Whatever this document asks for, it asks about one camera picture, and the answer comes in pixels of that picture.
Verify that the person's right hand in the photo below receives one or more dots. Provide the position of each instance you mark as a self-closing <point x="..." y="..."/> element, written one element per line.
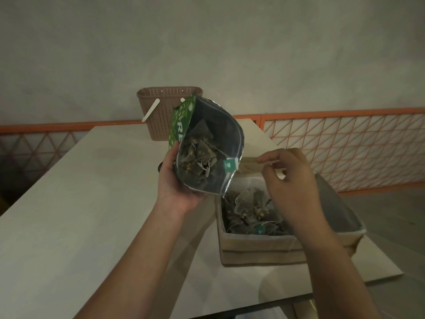
<point x="299" y="196"/>

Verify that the person's left forearm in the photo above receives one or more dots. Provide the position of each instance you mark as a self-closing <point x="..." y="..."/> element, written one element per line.
<point x="132" y="269"/>

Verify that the orange metal mesh fence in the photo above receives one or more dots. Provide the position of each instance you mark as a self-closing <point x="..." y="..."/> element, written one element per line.
<point x="332" y="114"/>

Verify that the person's right forearm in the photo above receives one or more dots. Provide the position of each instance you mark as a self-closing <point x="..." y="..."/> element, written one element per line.
<point x="342" y="282"/>

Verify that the person's left hand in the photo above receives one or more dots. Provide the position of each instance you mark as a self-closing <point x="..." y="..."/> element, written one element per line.
<point x="172" y="192"/>

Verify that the beige fabric storage box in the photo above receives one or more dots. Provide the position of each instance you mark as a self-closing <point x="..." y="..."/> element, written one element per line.
<point x="259" y="250"/>

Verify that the pile of green tea bags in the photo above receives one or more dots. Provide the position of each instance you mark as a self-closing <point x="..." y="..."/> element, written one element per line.
<point x="199" y="156"/>
<point x="249" y="205"/>

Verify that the brown perforated plastic basket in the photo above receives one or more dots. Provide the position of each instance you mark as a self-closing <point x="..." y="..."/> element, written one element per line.
<point x="159" y="126"/>

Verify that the green tea pouch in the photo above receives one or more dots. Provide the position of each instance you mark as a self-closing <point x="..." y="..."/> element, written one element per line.
<point x="232" y="136"/>

